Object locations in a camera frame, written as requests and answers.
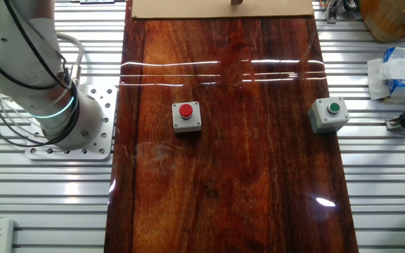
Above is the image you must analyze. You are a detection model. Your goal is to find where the brown cardboard sheet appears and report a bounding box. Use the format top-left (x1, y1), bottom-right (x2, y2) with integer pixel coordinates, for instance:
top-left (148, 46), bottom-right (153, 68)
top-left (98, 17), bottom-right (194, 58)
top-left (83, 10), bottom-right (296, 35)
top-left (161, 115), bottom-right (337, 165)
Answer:
top-left (131, 0), bottom-right (315, 20)

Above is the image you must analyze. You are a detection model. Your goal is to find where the metal clamp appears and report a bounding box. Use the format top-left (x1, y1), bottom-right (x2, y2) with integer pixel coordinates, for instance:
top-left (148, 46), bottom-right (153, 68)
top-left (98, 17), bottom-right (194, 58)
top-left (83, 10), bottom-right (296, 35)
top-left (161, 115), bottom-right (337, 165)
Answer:
top-left (324, 0), bottom-right (341, 25)

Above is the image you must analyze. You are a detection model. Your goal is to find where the grey box with red button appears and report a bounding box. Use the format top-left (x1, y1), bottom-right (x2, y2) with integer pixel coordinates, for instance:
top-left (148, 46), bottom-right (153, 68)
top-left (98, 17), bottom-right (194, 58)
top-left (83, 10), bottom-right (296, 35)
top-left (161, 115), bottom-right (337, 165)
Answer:
top-left (171, 100), bottom-right (203, 134)

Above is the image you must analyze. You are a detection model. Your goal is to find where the grey box with green button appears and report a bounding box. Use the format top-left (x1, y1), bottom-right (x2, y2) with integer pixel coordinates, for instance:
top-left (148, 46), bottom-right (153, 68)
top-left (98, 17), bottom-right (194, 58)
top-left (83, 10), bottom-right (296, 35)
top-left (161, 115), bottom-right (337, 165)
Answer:
top-left (307, 96), bottom-right (350, 134)

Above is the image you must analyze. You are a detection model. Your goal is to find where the brown orange bulky bag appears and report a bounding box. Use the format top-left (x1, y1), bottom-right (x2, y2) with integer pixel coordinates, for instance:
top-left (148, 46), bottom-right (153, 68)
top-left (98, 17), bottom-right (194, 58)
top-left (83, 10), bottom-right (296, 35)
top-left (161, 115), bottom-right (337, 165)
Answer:
top-left (359, 0), bottom-right (405, 43)

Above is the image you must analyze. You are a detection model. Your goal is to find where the white tissue sheet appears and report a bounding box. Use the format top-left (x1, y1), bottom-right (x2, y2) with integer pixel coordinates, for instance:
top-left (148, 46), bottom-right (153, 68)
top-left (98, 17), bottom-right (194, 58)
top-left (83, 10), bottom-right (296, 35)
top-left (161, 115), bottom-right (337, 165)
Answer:
top-left (366, 58), bottom-right (392, 101)

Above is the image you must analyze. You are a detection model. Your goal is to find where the dark red wooden board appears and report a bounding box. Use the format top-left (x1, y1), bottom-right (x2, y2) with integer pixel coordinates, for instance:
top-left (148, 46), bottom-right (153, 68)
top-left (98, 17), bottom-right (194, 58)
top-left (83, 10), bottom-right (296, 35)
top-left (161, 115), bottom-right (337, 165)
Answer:
top-left (103, 0), bottom-right (360, 253)

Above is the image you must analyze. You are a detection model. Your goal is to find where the thick grey robot cable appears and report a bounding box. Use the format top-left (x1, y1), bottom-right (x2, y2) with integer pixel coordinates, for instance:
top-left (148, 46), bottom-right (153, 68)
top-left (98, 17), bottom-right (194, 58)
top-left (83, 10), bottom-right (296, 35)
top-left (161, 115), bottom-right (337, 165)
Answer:
top-left (56, 32), bottom-right (85, 87)

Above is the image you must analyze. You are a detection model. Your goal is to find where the black cable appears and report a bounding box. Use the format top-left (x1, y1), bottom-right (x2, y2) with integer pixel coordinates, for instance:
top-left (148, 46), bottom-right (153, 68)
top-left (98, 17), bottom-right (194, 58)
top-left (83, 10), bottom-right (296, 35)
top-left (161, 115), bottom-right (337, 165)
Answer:
top-left (0, 0), bottom-right (73, 91)
top-left (0, 84), bottom-right (82, 148)

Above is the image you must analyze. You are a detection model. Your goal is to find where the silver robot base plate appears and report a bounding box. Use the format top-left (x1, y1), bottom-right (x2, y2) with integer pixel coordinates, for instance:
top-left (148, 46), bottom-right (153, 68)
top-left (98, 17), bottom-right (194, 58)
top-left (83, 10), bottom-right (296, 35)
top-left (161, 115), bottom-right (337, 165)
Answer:
top-left (25, 84), bottom-right (119, 162)

